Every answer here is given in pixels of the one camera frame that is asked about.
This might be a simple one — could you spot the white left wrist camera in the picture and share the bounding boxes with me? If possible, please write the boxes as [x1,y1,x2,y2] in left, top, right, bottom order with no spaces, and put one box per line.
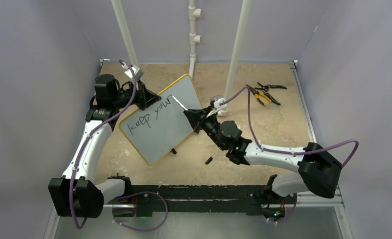
[122,64,144,83]

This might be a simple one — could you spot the aluminium front frame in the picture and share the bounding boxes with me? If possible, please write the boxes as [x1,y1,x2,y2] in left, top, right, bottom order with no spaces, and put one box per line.
[44,192,353,239]

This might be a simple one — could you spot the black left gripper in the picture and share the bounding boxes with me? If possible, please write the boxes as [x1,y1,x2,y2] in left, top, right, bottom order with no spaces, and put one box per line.
[112,79,161,111]

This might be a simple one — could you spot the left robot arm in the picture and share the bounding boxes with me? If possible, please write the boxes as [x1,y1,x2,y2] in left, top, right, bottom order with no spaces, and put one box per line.
[48,74,161,219]

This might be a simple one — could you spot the black handled wire cutters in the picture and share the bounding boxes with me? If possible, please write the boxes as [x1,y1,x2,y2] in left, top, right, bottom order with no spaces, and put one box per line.
[256,82,287,93]

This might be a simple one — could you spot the black marker cap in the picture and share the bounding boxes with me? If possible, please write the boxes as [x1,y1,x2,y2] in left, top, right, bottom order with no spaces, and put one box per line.
[205,157,213,165]

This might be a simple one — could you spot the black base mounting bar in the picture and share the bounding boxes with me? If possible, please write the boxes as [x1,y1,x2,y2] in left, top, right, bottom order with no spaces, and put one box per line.
[102,184,297,218]

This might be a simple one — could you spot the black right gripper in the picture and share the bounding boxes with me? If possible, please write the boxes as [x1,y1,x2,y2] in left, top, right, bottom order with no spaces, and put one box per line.
[185,105,226,150]

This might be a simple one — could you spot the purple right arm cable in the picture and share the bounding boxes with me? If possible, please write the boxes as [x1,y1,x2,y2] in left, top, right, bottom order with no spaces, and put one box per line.
[220,86,360,225]

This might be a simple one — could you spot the yellow handled needle-nose pliers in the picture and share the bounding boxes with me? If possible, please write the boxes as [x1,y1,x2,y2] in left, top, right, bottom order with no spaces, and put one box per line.
[246,85,281,107]

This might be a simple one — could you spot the aluminium rail right edge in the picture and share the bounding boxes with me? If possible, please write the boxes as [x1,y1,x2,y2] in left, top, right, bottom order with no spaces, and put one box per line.
[288,60,317,142]

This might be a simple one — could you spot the black whiteboard marker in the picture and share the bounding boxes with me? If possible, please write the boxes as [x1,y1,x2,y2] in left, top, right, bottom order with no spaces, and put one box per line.
[171,95,188,111]

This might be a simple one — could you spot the yellow framed whiteboard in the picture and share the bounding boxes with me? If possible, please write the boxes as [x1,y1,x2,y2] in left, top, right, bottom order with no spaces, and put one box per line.
[119,74,202,166]

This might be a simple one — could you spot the white PVC pipe frame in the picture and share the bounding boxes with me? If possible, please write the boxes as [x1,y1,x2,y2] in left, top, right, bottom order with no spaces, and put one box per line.
[111,0,253,117]

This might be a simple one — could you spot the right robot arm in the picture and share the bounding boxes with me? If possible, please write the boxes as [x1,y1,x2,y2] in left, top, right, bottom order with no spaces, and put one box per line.
[183,109,342,203]

